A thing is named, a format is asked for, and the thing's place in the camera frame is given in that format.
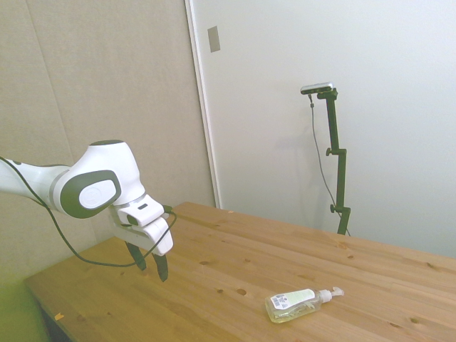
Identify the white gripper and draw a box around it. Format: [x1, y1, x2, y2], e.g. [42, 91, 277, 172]
[112, 216, 175, 283]

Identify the clear sanitizer pump bottle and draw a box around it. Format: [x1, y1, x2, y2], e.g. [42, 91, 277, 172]
[264, 286, 346, 324]

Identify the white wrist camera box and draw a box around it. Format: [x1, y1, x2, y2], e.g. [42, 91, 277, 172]
[116, 199, 167, 228]

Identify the white vertical wall trim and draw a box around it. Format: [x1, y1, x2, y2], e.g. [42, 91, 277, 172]
[184, 0, 224, 209]

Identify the black camera stand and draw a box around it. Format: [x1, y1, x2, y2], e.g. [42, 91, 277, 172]
[318, 88, 352, 236]

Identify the grey wall plate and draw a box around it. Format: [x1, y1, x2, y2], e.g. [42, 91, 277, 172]
[207, 26, 222, 53]

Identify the silver camera on stand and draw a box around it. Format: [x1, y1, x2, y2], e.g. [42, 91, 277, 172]
[301, 81, 336, 95]

